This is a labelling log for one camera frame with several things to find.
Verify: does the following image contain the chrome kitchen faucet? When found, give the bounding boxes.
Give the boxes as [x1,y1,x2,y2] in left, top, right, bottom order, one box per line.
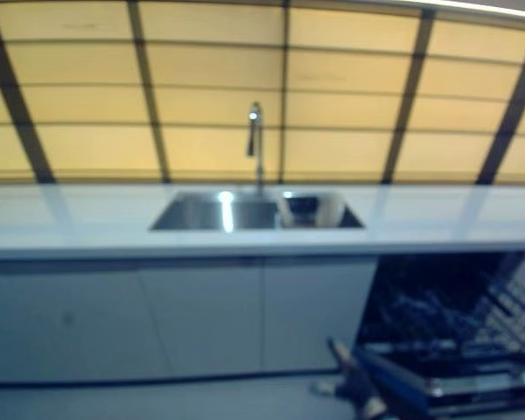
[244,101,266,196]

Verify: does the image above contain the stainless steel double sink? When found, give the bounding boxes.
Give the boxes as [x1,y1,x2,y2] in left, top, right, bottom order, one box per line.
[148,190,367,232]

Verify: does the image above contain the grey cabinet doors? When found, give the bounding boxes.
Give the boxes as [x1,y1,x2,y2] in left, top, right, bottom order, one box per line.
[0,256,380,386]

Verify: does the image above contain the dishwasher wire rack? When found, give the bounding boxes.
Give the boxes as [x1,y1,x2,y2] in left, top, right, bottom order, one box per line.
[378,279,525,364]

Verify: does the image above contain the yellow window roller blinds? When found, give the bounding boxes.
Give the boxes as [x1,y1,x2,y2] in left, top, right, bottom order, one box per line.
[0,0,525,185]

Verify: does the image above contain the open black dishwasher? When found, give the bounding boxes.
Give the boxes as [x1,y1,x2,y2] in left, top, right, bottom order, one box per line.
[353,252,525,420]

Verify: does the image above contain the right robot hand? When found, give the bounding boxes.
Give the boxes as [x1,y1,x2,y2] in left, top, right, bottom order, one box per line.
[310,337,389,420]

